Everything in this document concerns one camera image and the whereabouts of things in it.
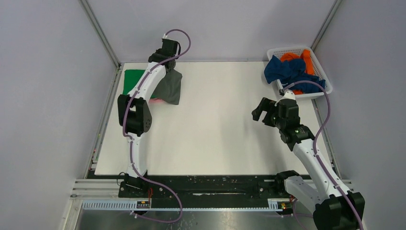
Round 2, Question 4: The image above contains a blue t-shirt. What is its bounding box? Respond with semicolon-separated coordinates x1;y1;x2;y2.
264;56;326;88

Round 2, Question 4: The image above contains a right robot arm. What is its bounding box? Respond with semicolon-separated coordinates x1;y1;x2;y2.
251;98;365;230

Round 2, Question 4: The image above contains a white slotted cable duct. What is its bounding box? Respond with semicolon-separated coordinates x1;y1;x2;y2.
81;198;294;213

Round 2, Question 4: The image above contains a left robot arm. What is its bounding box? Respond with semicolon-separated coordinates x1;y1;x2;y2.
117;38;182;197

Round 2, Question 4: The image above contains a white plastic basket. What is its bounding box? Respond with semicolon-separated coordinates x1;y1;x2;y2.
266;46;333;94

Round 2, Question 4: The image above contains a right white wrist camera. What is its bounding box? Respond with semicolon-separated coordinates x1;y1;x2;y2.
279;89;296;101

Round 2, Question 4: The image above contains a folded pink t-shirt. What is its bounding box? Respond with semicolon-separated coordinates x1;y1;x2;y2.
149;98;165;103

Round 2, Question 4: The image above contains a folded green t-shirt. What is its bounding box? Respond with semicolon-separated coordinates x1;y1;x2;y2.
122;69;145;96

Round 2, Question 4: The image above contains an orange t-shirt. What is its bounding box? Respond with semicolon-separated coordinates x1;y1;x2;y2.
280;49;318;85

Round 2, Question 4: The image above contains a grey t-shirt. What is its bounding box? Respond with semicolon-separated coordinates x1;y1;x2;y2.
151;69;182;105

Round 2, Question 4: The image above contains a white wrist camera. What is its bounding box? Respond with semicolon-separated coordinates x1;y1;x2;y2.
279;89;296;101
162;34;172;40

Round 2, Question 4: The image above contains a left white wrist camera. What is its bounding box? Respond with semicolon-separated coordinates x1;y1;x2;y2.
162;34;172;40

